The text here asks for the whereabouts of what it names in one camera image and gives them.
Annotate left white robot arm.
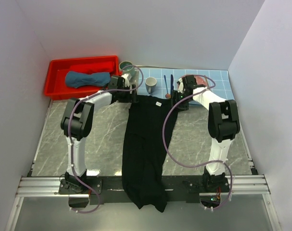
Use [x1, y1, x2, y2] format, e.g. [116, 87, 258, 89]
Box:
[61, 74, 137, 193]

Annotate black t shirt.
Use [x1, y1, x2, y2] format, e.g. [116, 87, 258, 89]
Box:
[122, 95, 178, 212]

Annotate green ceramic mug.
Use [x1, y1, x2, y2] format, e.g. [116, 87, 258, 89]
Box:
[118, 61, 135, 77]

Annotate aluminium rail frame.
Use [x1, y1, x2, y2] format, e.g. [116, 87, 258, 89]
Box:
[3, 101, 283, 231]

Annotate red plastic bin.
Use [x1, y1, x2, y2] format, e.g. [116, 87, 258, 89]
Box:
[44, 55, 119, 101]

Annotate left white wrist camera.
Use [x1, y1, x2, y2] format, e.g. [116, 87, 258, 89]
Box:
[121, 73, 131, 88]

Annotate blue grid placemat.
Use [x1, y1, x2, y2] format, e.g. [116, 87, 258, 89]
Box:
[138, 67, 234, 100]

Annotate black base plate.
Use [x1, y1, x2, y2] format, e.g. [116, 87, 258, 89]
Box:
[58, 175, 230, 208]

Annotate blue handled knife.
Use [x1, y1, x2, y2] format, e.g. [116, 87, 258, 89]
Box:
[170, 74, 174, 94]

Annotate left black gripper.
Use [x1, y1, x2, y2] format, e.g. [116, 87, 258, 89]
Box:
[118, 84, 139, 103]

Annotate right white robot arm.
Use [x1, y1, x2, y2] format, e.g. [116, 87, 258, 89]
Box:
[171, 75, 240, 192]

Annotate pink dotted plate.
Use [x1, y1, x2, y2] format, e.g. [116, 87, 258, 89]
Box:
[194, 75, 208, 87]

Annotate blue rolled t shirt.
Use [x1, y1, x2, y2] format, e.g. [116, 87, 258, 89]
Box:
[65, 71, 111, 89]

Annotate blue handled spoon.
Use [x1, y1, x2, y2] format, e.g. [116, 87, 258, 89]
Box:
[164, 75, 171, 99]

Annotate grey white mug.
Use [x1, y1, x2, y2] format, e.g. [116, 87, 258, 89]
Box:
[145, 77, 157, 94]

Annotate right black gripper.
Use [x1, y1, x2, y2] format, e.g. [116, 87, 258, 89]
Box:
[168, 90, 191, 113]

